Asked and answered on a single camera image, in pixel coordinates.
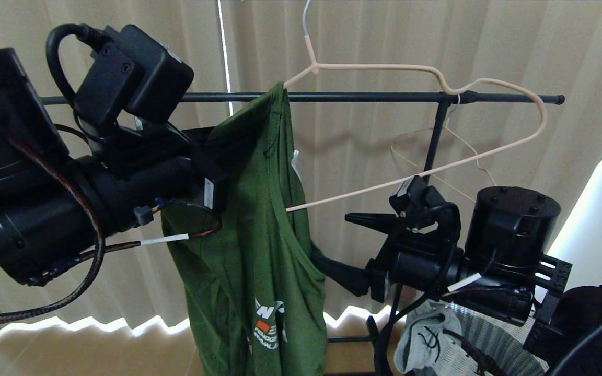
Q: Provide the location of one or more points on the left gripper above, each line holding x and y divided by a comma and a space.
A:
165, 183

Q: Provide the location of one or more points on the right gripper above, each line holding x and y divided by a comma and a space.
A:
421, 266

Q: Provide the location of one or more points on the green printed shirt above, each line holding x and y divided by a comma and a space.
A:
249, 209

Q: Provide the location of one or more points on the pale grey shorts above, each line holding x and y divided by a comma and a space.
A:
421, 339

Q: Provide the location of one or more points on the pink clothes hanger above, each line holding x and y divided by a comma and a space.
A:
467, 144
384, 67

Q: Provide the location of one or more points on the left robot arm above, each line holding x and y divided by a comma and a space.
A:
24, 219

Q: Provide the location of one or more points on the black clothes rack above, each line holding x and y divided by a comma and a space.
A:
363, 97

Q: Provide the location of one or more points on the white laundry basket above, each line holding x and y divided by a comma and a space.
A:
494, 339

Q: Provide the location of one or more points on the beige curtain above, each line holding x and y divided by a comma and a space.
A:
363, 31

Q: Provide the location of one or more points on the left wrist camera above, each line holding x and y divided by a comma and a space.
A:
139, 78

